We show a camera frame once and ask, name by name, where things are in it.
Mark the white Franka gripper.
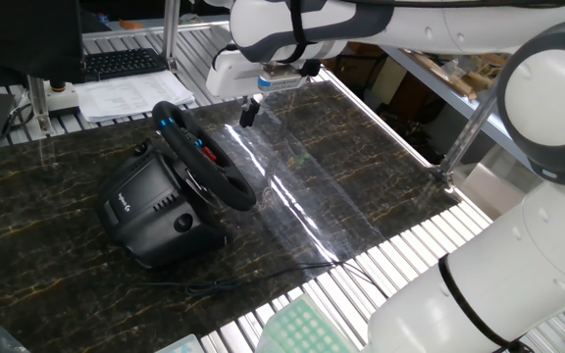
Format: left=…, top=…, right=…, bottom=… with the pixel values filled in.
left=206, top=48, right=269, bottom=129

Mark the black racing steering wheel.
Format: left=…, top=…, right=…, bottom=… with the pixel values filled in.
left=151, top=100, right=258, bottom=213

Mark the black Logitech wheel base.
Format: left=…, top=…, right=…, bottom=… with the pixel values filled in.
left=95, top=138, right=231, bottom=270

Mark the white paper stack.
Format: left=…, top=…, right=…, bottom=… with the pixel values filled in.
left=73, top=70, right=197, bottom=124

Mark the black keyboard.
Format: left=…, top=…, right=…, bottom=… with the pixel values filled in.
left=81, top=47, right=169, bottom=82

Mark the white plastic block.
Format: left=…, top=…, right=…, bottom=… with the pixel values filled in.
left=44, top=80, right=80, bottom=113

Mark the grey metal shelf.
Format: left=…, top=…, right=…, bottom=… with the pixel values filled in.
left=379, top=44, right=534, bottom=171

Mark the green pipette tip box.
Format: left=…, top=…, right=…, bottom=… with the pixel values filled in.
left=256, top=292, right=363, bottom=353

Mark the white tube rack box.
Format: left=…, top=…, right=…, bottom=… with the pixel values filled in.
left=154, top=333, right=206, bottom=353

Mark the black computer monitor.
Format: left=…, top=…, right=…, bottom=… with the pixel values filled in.
left=0, top=0, right=86, bottom=85

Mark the black marble pattern board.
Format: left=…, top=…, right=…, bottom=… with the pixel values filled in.
left=0, top=80, right=462, bottom=353

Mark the silver wrist camera blue cap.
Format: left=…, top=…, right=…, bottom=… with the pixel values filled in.
left=256, top=63, right=310, bottom=93

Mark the aluminium frame post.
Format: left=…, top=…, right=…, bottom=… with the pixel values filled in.
left=161, top=0, right=182, bottom=74
left=26, top=76, right=54, bottom=137

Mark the thin black table cable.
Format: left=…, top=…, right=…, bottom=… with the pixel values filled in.
left=134, top=261, right=392, bottom=300

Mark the aluminium frame strut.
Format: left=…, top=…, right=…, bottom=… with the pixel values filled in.
left=429, top=90, right=500, bottom=190

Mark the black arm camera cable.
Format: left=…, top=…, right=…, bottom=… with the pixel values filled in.
left=211, top=0, right=565, bottom=70

